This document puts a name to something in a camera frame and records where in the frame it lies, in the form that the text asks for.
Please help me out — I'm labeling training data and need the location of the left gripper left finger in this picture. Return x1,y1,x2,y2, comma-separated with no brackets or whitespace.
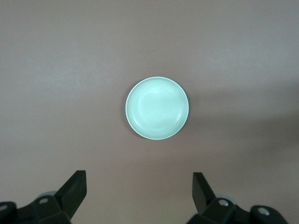
16,170,88,224

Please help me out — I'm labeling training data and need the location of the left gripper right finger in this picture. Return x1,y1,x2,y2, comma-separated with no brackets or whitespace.
187,172,255,224

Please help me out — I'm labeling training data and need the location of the brown table cover mat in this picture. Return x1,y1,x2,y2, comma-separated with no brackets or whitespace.
0,0,299,224

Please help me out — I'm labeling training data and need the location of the pale green round plate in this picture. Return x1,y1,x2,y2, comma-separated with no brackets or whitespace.
125,77,190,141

